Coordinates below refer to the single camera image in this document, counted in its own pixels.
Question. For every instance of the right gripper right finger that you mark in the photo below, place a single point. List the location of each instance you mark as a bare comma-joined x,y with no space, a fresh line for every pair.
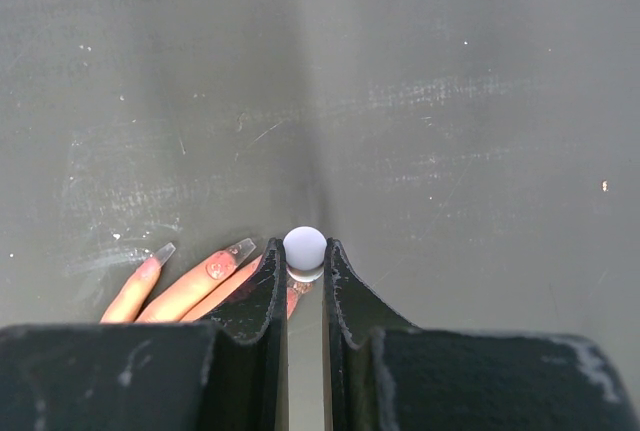
382,372

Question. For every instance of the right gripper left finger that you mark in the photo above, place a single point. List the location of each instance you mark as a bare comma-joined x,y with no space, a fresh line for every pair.
226,371

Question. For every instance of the grey nail polish cap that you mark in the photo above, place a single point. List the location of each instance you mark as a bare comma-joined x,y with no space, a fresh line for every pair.
305,251

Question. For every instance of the mannequin hand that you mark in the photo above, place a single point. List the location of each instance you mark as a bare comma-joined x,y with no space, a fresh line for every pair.
193,295

